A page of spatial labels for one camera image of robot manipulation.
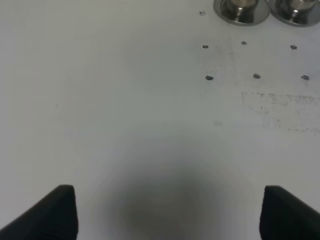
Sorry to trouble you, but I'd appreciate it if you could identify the left stainless steel teacup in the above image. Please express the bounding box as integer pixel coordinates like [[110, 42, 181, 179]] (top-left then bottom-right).
[[227, 0, 259, 8]]

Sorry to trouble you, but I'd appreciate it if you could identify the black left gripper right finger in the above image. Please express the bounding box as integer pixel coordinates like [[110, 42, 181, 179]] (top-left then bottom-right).
[[259, 185, 320, 240]]

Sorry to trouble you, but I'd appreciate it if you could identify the right stainless steel teacup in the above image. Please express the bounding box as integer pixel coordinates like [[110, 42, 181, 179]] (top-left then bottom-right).
[[288, 0, 318, 10]]

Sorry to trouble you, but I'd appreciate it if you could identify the stainless steel teacup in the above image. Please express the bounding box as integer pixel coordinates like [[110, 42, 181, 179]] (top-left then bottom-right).
[[227, 0, 259, 8], [288, 0, 318, 10]]

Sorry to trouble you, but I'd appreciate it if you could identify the left stainless steel saucer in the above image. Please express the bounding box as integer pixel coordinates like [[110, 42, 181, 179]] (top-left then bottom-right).
[[213, 0, 270, 26]]

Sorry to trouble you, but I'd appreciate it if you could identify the right stainless steel saucer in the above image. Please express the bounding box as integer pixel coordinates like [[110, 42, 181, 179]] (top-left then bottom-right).
[[269, 0, 320, 27]]

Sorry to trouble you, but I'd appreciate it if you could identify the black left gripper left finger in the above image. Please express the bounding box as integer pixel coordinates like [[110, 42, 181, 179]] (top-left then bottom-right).
[[0, 184, 79, 240]]

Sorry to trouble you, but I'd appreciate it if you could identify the stainless steel saucer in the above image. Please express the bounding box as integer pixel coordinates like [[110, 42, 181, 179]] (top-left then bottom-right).
[[269, 0, 320, 27], [213, 0, 270, 26]]

